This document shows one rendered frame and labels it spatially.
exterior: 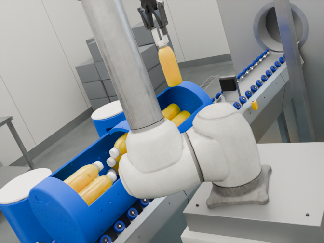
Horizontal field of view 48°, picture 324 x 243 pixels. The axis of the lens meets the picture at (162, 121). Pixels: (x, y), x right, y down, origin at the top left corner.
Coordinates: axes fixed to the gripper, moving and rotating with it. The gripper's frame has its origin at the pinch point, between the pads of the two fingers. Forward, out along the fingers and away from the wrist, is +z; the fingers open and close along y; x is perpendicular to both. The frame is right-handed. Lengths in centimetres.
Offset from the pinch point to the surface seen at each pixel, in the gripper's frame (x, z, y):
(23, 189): 60, 45, 58
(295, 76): -64, 48, -29
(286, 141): -119, 123, 11
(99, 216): 68, 41, -9
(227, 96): -50, 52, 8
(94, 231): 71, 44, -8
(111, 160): 42, 37, 9
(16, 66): -124, 25, 365
